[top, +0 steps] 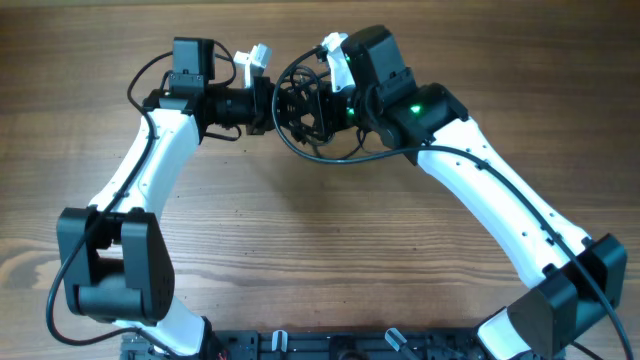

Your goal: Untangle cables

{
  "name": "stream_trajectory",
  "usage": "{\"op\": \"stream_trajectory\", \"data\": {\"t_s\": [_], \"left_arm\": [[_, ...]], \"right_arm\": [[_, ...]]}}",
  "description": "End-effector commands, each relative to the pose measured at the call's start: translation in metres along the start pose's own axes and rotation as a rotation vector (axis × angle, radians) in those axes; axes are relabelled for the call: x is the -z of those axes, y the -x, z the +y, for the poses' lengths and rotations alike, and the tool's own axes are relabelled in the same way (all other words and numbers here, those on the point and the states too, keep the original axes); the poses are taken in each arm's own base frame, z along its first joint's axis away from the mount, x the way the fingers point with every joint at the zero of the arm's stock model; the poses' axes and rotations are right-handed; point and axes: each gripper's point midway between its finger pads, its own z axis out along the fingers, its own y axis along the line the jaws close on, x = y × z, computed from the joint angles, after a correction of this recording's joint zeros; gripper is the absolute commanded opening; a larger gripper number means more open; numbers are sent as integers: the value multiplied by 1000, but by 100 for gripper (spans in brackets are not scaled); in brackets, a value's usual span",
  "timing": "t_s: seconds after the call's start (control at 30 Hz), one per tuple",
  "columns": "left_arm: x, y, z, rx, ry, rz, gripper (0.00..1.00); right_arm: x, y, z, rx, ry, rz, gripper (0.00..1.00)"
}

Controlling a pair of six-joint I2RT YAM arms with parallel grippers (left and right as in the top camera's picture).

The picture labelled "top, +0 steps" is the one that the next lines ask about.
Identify thick black cable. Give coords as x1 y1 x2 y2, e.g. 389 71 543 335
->
274 64 381 161

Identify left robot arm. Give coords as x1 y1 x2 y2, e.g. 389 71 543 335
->
50 37 273 359

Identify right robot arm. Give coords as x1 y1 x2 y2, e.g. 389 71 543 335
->
319 25 627 359

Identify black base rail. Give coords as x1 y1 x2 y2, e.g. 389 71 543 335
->
119 327 566 360

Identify left camera cable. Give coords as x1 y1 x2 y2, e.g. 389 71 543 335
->
45 39 244 359

